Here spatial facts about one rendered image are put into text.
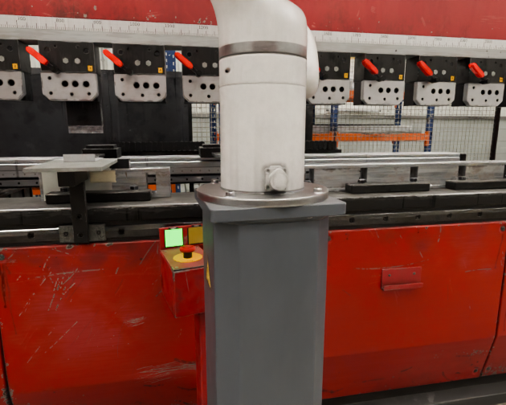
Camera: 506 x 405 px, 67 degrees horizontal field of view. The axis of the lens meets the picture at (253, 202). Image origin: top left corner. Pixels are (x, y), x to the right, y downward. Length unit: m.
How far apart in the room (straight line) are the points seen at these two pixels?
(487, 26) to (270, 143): 1.28
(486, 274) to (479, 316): 0.17
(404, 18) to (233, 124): 1.07
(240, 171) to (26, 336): 1.00
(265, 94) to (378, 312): 1.10
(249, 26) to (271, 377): 0.46
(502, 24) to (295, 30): 1.27
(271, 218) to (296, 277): 0.09
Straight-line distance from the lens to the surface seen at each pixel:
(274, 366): 0.57
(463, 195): 1.50
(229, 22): 0.52
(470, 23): 1.64
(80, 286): 1.26
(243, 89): 0.50
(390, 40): 1.46
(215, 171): 1.52
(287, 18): 0.52
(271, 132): 0.49
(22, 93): 1.31
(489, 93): 1.68
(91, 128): 1.31
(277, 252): 0.50
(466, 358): 1.80
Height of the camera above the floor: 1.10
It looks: 11 degrees down
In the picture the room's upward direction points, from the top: straight up
